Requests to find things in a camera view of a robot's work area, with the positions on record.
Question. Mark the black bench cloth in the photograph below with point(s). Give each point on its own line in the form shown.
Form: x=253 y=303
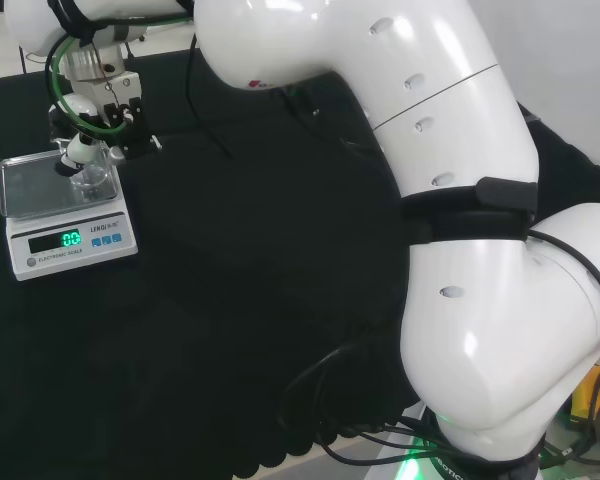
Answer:
x=230 y=300

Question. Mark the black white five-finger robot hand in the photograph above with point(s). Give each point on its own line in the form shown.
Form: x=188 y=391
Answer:
x=125 y=125

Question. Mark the small clear glass beaker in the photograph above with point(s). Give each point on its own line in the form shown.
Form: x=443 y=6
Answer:
x=94 y=177

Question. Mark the yellow stop button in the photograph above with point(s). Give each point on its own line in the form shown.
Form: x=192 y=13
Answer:
x=597 y=395

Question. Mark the white electronic balance steel pan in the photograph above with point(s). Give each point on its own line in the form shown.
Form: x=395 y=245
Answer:
x=75 y=235

